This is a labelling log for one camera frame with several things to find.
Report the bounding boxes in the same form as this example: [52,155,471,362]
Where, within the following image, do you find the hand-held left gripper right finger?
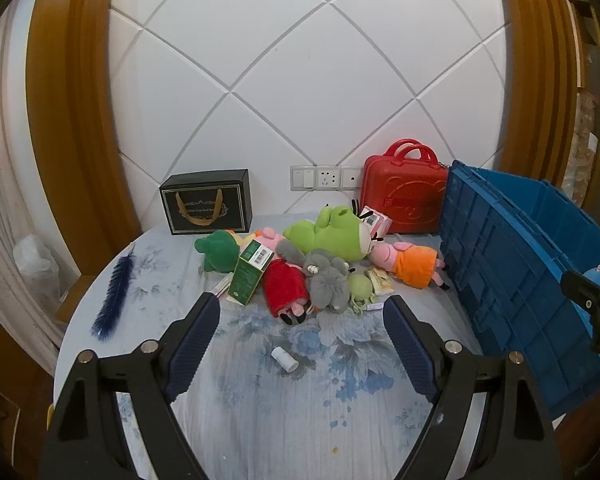
[382,295,565,480]

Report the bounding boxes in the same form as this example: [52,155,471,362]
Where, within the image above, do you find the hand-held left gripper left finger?
[39,291,222,480]

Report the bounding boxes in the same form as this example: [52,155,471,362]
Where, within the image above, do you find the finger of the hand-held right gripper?
[561,270,600,361]

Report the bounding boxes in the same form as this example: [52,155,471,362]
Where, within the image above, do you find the yellow snack packet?
[369,267,394,295]

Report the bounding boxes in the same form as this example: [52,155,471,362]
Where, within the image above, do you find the blue plastic crate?
[437,160,600,418]

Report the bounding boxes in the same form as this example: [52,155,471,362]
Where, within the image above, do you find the yellow duck plush green hat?
[195,229,263,274]

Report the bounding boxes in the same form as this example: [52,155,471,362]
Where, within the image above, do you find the pig plush red dress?
[257,227,317,327]

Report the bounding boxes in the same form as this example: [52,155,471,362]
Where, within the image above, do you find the large green frog plush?
[283,205,376,262]

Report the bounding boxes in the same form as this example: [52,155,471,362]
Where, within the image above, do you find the floral cloth desktop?
[52,212,486,480]

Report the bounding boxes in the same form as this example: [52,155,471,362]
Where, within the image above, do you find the small green frog toy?
[347,270,381,317]

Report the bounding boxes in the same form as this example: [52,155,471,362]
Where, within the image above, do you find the pig plush orange dress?
[367,237,451,292]

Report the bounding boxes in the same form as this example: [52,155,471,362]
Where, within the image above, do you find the green cardboard box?
[227,239,275,306]

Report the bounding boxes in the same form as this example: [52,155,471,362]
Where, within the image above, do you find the small white bottle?
[271,346,298,373]

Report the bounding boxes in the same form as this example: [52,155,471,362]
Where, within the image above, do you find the dark blue feather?
[92,242,137,343]

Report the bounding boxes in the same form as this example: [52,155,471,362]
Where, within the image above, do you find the grey fluffy plush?
[277,240,352,314]

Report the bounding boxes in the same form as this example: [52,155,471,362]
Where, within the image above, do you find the pink striped box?
[360,205,392,241]

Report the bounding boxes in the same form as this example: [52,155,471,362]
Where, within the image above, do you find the black gift box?
[159,169,253,237]

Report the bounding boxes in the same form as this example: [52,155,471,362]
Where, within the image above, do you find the red toy suitcase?
[358,138,451,235]

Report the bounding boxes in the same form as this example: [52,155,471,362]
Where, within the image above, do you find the clear plastic bag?
[12,234,61,303]

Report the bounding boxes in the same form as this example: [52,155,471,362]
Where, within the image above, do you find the wooden slat partition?
[562,0,600,206]

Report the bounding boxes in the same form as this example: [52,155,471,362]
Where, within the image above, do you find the white curtain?
[0,25,76,351]

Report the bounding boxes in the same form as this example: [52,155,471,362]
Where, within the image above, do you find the white wall socket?
[315,165,341,191]
[341,165,365,190]

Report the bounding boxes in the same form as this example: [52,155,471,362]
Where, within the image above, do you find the brown wooden wall trim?
[26,0,141,276]
[495,0,581,196]

